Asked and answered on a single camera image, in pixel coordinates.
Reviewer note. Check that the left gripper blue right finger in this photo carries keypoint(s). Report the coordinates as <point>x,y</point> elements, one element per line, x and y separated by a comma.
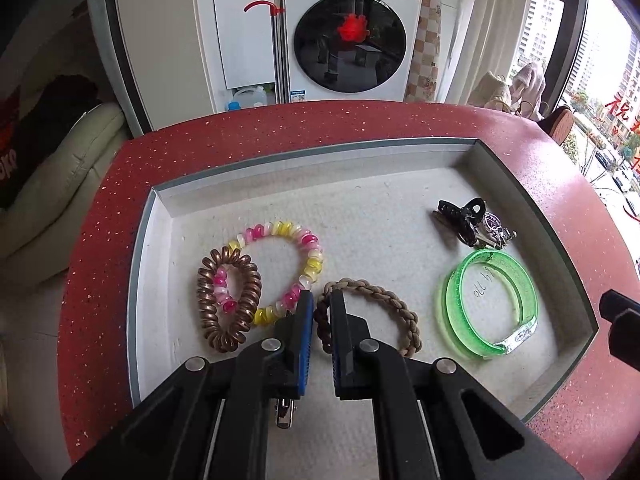
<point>433,420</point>

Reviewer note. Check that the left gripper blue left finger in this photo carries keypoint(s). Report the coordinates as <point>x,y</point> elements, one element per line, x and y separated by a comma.
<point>209,420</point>

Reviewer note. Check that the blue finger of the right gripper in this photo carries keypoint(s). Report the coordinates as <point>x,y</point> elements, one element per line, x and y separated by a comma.
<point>624,334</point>

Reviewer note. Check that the silver rhinestone hair clip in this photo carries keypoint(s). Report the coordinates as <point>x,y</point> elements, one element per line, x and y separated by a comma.
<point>285,409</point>

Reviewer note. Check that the green translucent bangle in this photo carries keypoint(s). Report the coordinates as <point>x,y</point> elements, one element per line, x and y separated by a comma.
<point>488,305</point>

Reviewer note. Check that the silver charm brooch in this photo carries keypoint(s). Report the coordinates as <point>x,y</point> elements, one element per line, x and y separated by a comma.
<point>491,232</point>

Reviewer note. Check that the black claw hair clip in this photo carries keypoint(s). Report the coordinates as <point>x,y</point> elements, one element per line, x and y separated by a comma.
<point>463,220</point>

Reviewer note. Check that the grey jewelry tray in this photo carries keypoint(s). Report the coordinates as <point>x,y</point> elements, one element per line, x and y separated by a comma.
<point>371,205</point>

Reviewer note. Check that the orange wooden chair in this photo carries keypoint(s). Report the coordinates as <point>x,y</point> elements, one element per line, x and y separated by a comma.
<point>558,124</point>

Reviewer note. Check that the pink white cloth pile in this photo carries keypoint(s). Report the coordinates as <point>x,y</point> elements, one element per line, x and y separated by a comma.
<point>521,96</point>

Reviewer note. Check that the cream leather sofa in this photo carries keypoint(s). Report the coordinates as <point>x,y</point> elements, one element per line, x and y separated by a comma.
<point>48,212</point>

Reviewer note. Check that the checkered folded board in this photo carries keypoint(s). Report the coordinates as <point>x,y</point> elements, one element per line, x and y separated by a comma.
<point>424,70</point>

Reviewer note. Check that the white detergent jug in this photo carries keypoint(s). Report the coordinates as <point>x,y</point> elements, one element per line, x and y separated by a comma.
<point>248,98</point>

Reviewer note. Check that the black clothing on sofa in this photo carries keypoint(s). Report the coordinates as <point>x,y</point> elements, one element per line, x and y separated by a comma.
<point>39,133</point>

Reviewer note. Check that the red printed blanket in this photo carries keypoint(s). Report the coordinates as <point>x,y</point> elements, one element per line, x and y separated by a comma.
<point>10,118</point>

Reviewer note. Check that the lower white washing machine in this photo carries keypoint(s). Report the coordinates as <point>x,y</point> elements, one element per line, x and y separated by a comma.
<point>350,49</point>

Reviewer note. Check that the red handled mop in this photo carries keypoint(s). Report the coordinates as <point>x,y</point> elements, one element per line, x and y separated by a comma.
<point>282,90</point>

